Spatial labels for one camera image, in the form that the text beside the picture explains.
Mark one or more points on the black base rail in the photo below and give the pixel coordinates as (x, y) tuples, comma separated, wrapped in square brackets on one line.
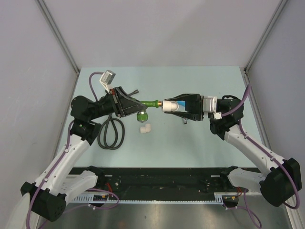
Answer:
[(162, 184)]

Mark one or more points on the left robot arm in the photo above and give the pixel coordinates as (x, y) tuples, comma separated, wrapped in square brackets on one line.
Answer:
[(48, 196)]

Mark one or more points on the white straight pipe fitting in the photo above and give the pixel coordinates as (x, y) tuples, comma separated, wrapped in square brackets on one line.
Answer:
[(169, 106)]

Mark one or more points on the blue plastic faucet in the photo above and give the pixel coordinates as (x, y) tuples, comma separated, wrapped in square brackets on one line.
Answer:
[(181, 103)]

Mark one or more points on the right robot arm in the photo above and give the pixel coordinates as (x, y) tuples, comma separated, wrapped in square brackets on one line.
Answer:
[(277, 180)]

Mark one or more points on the green plastic faucet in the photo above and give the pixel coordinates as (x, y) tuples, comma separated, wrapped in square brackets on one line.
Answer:
[(142, 116)]

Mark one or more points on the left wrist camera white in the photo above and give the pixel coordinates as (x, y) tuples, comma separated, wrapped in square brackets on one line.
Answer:
[(106, 79)]

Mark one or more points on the perforated cable tray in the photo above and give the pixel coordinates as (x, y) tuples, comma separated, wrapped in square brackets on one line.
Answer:
[(102, 198)]

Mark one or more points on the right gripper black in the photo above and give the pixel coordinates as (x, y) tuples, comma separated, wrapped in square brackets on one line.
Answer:
[(194, 105)]

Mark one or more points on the white elbow pipe fitting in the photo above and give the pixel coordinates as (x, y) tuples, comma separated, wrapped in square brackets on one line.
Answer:
[(145, 129)]

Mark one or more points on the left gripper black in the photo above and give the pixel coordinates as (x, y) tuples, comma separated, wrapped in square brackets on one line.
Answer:
[(117, 93)]

